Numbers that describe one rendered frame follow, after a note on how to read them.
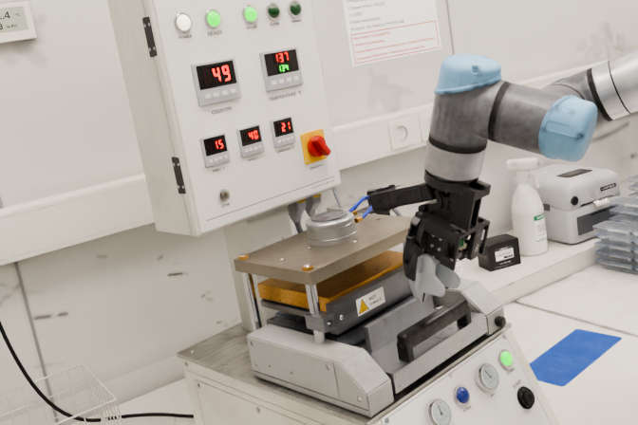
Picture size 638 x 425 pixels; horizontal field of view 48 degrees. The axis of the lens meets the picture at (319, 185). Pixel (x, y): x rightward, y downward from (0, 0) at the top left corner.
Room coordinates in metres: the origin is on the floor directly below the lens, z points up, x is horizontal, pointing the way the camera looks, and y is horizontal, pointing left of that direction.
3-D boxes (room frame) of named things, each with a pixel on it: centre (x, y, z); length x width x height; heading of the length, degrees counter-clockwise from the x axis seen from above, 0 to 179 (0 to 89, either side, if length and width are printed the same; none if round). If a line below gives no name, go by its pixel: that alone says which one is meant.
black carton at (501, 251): (1.75, -0.42, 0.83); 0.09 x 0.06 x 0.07; 105
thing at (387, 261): (1.13, -0.01, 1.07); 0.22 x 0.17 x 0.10; 132
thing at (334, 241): (1.16, 0.00, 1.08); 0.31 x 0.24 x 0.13; 132
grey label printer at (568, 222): (1.93, -0.66, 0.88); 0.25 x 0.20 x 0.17; 25
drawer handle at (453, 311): (0.98, -0.13, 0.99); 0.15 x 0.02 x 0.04; 132
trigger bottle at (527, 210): (1.81, -0.52, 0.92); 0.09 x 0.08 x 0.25; 57
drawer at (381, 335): (1.09, -0.04, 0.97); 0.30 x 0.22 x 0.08; 42
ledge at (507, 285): (1.78, -0.40, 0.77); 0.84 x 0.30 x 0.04; 121
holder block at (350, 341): (1.12, -0.01, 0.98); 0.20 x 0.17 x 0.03; 132
